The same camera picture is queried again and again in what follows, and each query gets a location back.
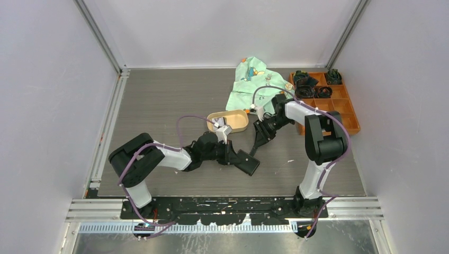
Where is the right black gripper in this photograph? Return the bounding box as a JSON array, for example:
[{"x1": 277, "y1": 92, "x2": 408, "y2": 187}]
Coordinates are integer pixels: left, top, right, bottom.
[{"x1": 253, "y1": 115, "x2": 293, "y2": 149}]

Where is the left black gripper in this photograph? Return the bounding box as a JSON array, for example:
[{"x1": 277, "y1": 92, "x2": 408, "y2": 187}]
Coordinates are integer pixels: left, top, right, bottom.
[{"x1": 202, "y1": 139, "x2": 241, "y2": 165}]

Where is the beige oval tray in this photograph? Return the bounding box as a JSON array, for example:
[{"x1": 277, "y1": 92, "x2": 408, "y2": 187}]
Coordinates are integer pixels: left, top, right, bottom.
[{"x1": 206, "y1": 110, "x2": 249, "y2": 133}]

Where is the black card holder wallet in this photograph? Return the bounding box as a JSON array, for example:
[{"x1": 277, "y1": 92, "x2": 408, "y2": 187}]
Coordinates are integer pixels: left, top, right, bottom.
[{"x1": 234, "y1": 150, "x2": 260, "y2": 176}]

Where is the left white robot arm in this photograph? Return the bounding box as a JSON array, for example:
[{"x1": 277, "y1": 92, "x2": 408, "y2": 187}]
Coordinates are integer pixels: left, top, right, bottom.
[{"x1": 108, "y1": 132, "x2": 241, "y2": 219}]

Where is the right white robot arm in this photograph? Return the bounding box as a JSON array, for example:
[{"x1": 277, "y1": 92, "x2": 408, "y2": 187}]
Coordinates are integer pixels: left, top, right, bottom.
[{"x1": 250, "y1": 94, "x2": 350, "y2": 217}]

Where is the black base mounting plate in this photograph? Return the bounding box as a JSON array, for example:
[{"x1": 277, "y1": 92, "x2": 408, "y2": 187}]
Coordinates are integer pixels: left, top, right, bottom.
[{"x1": 120, "y1": 196, "x2": 328, "y2": 226}]

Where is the green cartoon print cloth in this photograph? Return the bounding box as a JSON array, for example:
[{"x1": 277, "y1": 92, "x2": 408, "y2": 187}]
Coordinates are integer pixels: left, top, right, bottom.
[{"x1": 226, "y1": 57, "x2": 294, "y2": 114}]

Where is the orange compartment tray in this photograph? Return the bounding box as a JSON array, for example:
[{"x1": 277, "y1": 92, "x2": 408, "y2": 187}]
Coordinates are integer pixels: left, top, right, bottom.
[{"x1": 303, "y1": 71, "x2": 361, "y2": 135}]

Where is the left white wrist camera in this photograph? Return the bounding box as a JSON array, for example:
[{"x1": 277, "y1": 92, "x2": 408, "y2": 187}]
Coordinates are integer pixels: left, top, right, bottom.
[{"x1": 213, "y1": 122, "x2": 232, "y2": 144}]

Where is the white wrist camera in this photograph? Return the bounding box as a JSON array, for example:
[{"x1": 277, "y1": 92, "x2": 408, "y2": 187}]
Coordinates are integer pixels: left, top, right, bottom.
[
  {"x1": 213, "y1": 122, "x2": 232, "y2": 144},
  {"x1": 249, "y1": 104, "x2": 269, "y2": 122}
]

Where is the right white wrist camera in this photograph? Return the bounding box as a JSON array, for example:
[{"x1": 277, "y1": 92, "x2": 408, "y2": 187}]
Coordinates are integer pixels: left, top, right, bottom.
[{"x1": 249, "y1": 104, "x2": 269, "y2": 122}]

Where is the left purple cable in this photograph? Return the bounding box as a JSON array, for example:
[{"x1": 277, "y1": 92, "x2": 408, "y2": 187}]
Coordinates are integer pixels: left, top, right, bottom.
[{"x1": 117, "y1": 115, "x2": 220, "y2": 240}]

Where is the purple cable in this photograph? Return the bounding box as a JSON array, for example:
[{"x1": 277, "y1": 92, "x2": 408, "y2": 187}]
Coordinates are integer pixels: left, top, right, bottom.
[
  {"x1": 117, "y1": 115, "x2": 220, "y2": 240},
  {"x1": 250, "y1": 86, "x2": 352, "y2": 240}
]

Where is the black coiled strap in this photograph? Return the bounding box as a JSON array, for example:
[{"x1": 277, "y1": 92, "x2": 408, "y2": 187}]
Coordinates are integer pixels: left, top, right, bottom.
[
  {"x1": 295, "y1": 85, "x2": 317, "y2": 99},
  {"x1": 324, "y1": 68, "x2": 343, "y2": 86},
  {"x1": 293, "y1": 70, "x2": 319, "y2": 88},
  {"x1": 315, "y1": 86, "x2": 333, "y2": 99}
]

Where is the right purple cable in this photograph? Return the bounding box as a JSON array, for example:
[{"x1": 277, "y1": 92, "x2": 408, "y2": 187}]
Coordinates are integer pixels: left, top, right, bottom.
[{"x1": 250, "y1": 86, "x2": 352, "y2": 240}]

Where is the aluminium cable duct rail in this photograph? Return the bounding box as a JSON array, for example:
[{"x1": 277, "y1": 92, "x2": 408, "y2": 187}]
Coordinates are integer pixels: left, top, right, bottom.
[{"x1": 79, "y1": 222, "x2": 298, "y2": 234}]

